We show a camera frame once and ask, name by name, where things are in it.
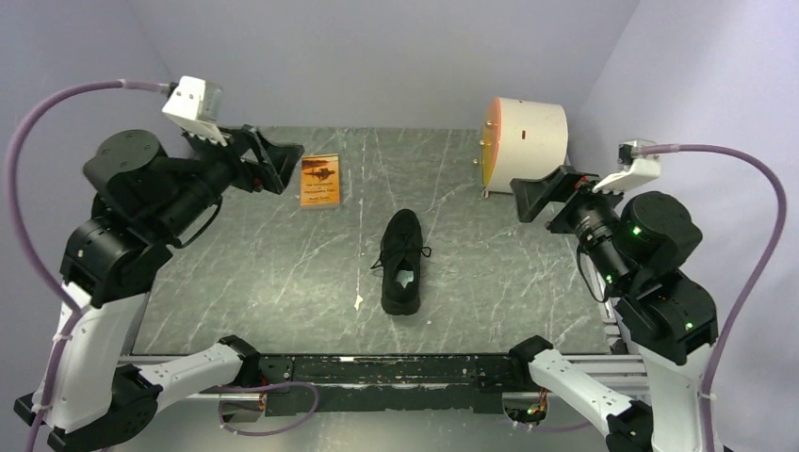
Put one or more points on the cream cylinder orange lid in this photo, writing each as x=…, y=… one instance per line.
x=520, y=139

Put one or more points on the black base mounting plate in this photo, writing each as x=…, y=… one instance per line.
x=480, y=383

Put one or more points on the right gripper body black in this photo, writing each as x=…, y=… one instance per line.
x=589, y=215

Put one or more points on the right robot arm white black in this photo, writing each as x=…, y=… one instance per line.
x=637, y=246

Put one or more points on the black sneaker shoe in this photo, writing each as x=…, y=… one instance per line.
x=401, y=277

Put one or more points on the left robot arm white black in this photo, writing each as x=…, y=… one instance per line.
x=145, y=202

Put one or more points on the orange book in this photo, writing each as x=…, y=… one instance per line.
x=320, y=181

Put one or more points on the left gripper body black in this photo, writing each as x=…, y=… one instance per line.
x=247, y=174

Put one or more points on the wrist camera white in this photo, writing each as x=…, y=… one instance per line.
x=636, y=169
x=194, y=106

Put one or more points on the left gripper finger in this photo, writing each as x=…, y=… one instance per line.
x=206, y=150
x=272, y=165

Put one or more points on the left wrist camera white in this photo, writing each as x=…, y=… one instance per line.
x=194, y=106

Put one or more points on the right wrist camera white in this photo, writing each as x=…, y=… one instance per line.
x=636, y=169

